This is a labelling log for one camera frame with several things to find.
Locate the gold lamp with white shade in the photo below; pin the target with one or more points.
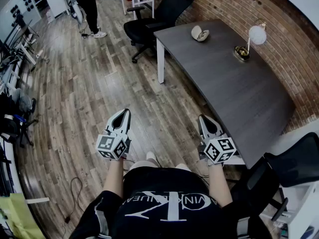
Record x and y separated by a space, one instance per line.
258 35

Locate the yellow-green bag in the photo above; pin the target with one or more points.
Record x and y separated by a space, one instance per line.
20 215

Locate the person's left forearm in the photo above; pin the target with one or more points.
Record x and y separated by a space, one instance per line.
112 178

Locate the black high-back office chair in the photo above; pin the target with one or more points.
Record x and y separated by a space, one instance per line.
144 29

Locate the group of black hung headsets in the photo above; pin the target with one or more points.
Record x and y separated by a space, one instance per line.
27 2

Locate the person's right forearm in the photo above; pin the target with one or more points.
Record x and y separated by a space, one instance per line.
219 185

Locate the person's black printed shirt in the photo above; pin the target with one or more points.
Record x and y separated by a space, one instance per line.
162 185

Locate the person's legs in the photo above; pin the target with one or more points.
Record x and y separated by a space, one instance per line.
152 159

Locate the grey cloth bundle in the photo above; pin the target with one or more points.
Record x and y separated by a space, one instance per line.
23 99

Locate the white equipment stand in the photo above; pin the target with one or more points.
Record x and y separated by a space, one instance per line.
77 11

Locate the black mesh office chair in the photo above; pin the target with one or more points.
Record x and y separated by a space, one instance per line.
294 163

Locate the white table leg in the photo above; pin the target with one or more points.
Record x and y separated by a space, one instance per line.
160 63

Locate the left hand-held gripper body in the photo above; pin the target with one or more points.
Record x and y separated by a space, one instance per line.
112 146

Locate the white shelf unit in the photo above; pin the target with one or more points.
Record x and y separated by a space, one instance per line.
299 195

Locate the black backpack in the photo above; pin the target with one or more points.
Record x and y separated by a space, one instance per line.
7 118

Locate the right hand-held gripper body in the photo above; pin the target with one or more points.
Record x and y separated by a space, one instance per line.
219 149

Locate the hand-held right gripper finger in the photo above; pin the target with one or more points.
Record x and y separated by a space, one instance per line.
217 129
201 127

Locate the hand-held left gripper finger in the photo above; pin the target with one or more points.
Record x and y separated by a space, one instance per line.
128 123
111 123

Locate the long white desk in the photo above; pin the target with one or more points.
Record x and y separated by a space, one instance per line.
15 71

